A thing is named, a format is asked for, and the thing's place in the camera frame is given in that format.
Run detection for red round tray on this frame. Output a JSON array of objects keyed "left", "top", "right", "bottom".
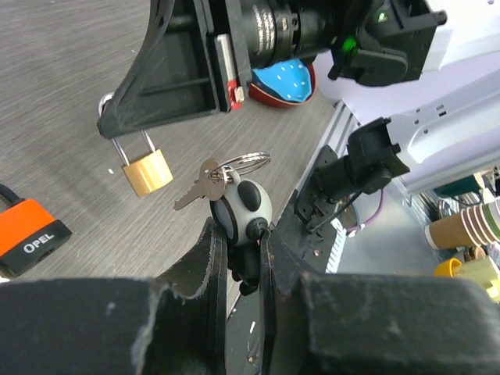
[{"left": 248, "top": 59, "right": 316, "bottom": 109}]

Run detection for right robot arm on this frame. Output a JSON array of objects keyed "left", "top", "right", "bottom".
[{"left": 97, "top": 1, "right": 499, "bottom": 141}]

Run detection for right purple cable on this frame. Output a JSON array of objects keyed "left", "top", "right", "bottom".
[{"left": 345, "top": 187, "right": 386, "bottom": 238}]

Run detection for blue dotted plate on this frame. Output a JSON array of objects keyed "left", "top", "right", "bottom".
[{"left": 252, "top": 59, "right": 316, "bottom": 105}]

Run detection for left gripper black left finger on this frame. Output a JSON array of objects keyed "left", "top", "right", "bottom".
[{"left": 155, "top": 218, "right": 227, "bottom": 374}]

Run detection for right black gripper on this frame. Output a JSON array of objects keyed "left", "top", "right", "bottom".
[{"left": 97, "top": 1, "right": 252, "bottom": 139}]

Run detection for yellow cup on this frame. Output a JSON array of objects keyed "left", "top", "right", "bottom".
[{"left": 434, "top": 258, "right": 462, "bottom": 277}]

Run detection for orange black padlock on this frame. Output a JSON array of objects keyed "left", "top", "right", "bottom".
[{"left": 1, "top": 184, "right": 73, "bottom": 280}]

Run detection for white slotted cable duct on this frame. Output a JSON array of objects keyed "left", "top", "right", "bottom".
[{"left": 326, "top": 219, "right": 347, "bottom": 273}]

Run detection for small brass padlock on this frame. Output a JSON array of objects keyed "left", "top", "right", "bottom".
[{"left": 98, "top": 92, "right": 175, "bottom": 198}]

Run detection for stacked paper cups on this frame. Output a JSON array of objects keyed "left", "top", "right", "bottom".
[{"left": 424, "top": 198, "right": 499, "bottom": 250}]

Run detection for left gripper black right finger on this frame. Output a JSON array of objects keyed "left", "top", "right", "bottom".
[{"left": 259, "top": 191, "right": 337, "bottom": 374}]

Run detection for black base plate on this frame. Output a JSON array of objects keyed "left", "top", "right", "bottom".
[{"left": 276, "top": 145, "right": 338, "bottom": 272}]

